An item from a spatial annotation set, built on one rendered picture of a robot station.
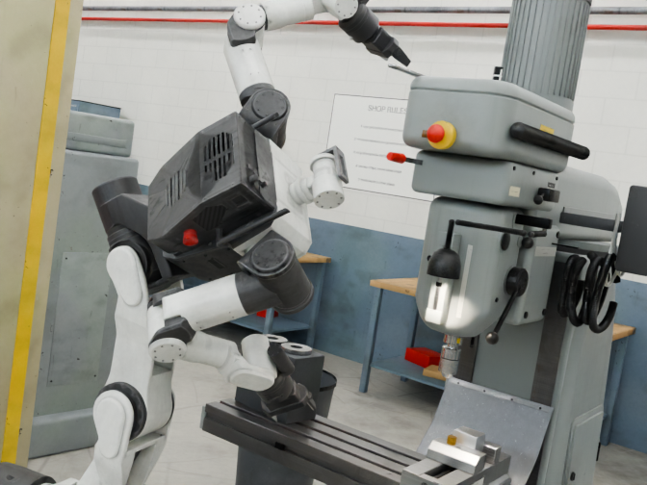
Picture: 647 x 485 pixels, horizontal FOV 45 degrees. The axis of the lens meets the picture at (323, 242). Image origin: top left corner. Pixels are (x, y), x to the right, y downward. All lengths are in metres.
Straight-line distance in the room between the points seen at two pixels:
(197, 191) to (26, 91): 1.48
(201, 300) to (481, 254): 0.65
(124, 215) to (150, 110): 7.14
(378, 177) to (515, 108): 5.30
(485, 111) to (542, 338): 0.79
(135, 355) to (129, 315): 0.10
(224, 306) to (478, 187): 0.62
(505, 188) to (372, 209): 5.27
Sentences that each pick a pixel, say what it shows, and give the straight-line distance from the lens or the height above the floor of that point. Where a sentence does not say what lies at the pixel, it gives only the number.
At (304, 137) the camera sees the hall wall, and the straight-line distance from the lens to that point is 7.50.
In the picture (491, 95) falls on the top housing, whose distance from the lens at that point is 1.70.
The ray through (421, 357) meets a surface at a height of 0.30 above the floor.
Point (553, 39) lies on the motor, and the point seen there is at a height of 2.05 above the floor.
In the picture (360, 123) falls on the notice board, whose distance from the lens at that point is 7.15.
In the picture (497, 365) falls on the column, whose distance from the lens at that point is 2.31.
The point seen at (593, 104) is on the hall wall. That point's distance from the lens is 6.29.
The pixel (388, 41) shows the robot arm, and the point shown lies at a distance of 2.18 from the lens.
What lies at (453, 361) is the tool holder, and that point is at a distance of 1.94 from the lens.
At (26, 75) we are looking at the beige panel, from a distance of 3.00.
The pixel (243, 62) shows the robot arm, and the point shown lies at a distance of 1.93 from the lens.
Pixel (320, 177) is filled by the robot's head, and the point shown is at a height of 1.63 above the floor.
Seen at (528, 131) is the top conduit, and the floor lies 1.79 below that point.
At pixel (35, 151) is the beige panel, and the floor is 1.56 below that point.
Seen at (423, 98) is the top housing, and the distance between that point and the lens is 1.76.
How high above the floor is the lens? 1.64
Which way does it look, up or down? 5 degrees down
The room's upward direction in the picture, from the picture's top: 9 degrees clockwise
